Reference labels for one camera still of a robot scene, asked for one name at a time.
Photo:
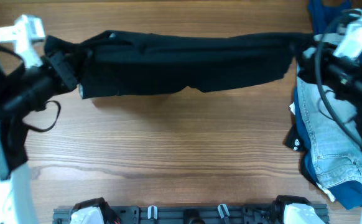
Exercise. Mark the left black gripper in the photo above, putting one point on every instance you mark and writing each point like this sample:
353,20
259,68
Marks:
60,65

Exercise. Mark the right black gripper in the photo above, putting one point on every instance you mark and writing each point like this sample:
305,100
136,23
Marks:
307,58

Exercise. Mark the black garment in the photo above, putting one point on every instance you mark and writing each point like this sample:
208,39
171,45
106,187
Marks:
120,63

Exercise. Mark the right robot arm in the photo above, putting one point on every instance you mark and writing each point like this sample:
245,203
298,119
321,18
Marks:
328,107

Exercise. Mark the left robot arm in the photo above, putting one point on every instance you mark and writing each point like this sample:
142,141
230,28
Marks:
23,91

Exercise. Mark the blue garment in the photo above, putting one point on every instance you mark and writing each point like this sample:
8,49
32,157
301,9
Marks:
322,12

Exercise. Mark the black tag with logo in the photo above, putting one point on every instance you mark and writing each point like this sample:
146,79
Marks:
293,140

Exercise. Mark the light blue jeans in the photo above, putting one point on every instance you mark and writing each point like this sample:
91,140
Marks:
334,159

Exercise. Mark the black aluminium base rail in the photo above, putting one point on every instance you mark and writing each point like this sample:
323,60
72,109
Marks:
247,214

